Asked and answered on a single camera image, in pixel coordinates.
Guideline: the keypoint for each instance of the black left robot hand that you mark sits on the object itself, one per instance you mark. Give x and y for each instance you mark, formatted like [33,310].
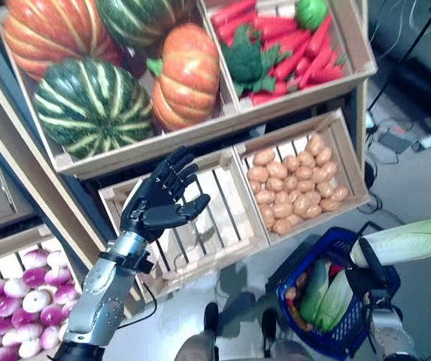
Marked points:
[155,210]

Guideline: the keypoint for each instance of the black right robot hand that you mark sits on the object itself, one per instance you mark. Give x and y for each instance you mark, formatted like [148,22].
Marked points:
[377,280]

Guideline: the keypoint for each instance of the green white napa cabbage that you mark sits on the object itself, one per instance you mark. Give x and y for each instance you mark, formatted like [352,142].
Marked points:
[407,240]
[337,301]
[314,289]

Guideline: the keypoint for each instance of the blue plastic shopping basket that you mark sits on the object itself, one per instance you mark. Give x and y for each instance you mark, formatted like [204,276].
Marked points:
[283,297]

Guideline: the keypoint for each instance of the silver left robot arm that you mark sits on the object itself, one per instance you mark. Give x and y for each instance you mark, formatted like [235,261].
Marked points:
[102,297]

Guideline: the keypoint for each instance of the wooden pumpkin crate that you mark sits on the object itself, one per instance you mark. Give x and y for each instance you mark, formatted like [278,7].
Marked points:
[125,150]

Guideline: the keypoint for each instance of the small brown potato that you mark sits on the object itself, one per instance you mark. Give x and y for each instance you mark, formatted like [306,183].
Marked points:
[302,280]
[291,294]

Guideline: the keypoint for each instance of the wooden slatted cabbage crate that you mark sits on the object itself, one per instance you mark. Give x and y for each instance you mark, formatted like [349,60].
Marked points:
[219,159]

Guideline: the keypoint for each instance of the dark brown sweet potato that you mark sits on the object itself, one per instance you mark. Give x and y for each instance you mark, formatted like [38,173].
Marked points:
[297,314]

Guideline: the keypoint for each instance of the tan potato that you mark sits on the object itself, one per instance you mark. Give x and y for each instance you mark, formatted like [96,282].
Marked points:
[301,174]
[288,184]
[314,144]
[324,190]
[329,170]
[266,213]
[298,205]
[263,157]
[280,199]
[256,175]
[317,176]
[275,170]
[339,193]
[289,164]
[323,156]
[303,187]
[282,226]
[271,185]
[280,211]
[310,213]
[263,198]
[254,187]
[329,205]
[313,199]
[305,159]

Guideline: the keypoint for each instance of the black round wheel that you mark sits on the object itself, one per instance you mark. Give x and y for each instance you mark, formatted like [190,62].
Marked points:
[370,176]

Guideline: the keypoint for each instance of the black right robot foot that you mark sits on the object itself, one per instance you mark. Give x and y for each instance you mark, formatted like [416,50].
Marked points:
[269,327]

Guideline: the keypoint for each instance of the black robot foot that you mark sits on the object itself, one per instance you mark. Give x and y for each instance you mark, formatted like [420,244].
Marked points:
[211,317]
[269,327]

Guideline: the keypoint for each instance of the green striped pumpkin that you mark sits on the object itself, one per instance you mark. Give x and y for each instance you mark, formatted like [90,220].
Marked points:
[91,109]
[143,19]

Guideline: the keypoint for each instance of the black left robot foot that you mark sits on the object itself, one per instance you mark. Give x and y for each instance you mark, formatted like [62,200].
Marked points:
[211,317]

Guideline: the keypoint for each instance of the wooden potato crate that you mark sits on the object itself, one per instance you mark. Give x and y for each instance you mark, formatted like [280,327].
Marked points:
[350,161]

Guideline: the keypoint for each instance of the small orange pumpkin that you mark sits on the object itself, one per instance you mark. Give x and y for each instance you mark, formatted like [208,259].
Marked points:
[185,79]

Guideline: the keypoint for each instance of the silver left robot leg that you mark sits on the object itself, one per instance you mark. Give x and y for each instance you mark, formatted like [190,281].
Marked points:
[200,346]

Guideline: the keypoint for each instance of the wooden turnip crate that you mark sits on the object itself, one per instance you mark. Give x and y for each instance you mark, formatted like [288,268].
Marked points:
[12,240]

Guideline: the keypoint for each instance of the red orange carrot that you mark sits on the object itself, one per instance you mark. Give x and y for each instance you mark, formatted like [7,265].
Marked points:
[264,99]
[275,24]
[316,65]
[284,38]
[234,11]
[290,62]
[326,76]
[237,25]
[318,35]

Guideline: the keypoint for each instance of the dark green broccoli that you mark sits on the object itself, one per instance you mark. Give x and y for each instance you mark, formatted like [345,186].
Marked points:
[243,60]

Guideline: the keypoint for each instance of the wooden carrot crate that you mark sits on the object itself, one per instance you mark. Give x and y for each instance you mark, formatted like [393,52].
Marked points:
[305,102]

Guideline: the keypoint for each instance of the large orange pumpkin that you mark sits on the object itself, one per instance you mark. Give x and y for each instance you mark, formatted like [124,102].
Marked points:
[49,34]

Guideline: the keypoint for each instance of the thin black stand pole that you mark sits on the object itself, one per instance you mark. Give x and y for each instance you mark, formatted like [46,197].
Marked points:
[407,56]

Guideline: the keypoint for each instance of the round green lettuce head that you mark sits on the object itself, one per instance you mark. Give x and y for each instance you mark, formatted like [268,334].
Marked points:
[311,13]

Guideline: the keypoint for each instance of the wooden display rack frame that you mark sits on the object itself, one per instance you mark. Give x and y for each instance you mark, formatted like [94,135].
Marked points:
[38,169]

